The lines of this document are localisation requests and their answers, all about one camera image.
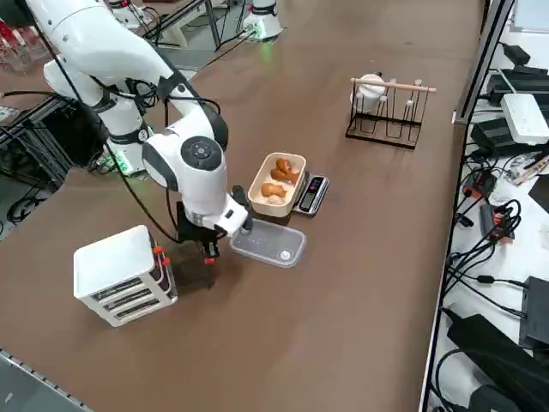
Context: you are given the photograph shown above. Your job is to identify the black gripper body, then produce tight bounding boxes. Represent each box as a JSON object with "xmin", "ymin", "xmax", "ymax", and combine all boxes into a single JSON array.
[{"xmin": 176, "ymin": 200, "xmax": 226, "ymax": 246}]

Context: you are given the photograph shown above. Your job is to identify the brown bread piece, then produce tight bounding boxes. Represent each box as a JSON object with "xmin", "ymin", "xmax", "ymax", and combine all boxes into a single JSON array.
[{"xmin": 269, "ymin": 157, "xmax": 302, "ymax": 184}]

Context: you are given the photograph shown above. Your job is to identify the digital kitchen scale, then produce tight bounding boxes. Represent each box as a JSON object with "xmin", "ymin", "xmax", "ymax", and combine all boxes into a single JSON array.
[{"xmin": 291, "ymin": 171, "xmax": 330, "ymax": 215}]

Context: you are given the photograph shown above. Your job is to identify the black box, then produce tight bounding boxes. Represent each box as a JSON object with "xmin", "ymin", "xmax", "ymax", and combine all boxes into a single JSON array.
[{"xmin": 518, "ymin": 276, "xmax": 549, "ymax": 349}]

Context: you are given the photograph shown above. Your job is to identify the clear plastic food container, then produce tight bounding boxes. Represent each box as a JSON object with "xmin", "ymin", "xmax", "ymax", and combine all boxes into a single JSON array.
[{"xmin": 229, "ymin": 217, "xmax": 308, "ymax": 270}]

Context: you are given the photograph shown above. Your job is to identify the beige plastic container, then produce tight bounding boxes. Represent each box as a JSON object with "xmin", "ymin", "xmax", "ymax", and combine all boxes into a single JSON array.
[{"xmin": 247, "ymin": 152, "xmax": 307, "ymax": 218}]

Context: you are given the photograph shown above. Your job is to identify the white smiley mug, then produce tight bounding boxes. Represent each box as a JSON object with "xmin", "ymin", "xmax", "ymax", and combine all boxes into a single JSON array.
[{"xmin": 352, "ymin": 72, "xmax": 388, "ymax": 114}]

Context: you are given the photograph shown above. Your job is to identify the red clamps on clear shelf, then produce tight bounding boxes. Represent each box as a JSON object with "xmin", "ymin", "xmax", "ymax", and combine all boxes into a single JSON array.
[{"xmin": 0, "ymin": 8, "xmax": 48, "ymax": 74}]

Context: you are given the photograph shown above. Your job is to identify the red and black device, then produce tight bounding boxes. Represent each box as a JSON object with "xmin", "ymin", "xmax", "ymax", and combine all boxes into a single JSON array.
[{"xmin": 462, "ymin": 169, "xmax": 498, "ymax": 199}]

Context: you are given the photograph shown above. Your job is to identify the black device with orange plugs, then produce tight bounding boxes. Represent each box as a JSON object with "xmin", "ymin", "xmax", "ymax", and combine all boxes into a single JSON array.
[{"xmin": 479, "ymin": 201, "xmax": 522, "ymax": 245}]

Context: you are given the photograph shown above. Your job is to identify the black power adapter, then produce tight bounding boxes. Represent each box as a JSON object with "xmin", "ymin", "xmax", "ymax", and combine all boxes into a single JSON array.
[{"xmin": 470, "ymin": 118, "xmax": 511, "ymax": 152}]

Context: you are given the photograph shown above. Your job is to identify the white power strip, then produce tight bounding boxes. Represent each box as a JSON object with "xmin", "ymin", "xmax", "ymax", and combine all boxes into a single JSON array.
[{"xmin": 500, "ymin": 93, "xmax": 549, "ymax": 145}]

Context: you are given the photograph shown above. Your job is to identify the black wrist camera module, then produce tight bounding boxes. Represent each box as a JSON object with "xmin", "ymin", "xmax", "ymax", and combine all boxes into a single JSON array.
[{"xmin": 231, "ymin": 185, "xmax": 255, "ymax": 235}]

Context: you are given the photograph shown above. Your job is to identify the black cable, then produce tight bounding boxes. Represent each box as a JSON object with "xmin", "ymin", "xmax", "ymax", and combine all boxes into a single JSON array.
[{"xmin": 32, "ymin": 0, "xmax": 181, "ymax": 245}]

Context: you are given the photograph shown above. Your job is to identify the aluminium frame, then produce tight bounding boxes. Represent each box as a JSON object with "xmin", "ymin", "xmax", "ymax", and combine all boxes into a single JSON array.
[{"xmin": 0, "ymin": 92, "xmax": 104, "ymax": 185}]

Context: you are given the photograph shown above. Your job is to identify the aluminium table rail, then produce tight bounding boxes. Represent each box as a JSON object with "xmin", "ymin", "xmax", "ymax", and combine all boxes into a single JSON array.
[{"xmin": 0, "ymin": 347, "xmax": 94, "ymax": 412}]

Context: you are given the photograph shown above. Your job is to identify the black wire cup rack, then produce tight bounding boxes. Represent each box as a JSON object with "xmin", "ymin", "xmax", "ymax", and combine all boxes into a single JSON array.
[{"xmin": 345, "ymin": 76, "xmax": 437, "ymax": 150}]

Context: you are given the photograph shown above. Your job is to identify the aluminium camera post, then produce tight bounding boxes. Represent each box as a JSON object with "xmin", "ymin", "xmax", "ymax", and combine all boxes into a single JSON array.
[{"xmin": 454, "ymin": 0, "xmax": 516, "ymax": 125}]

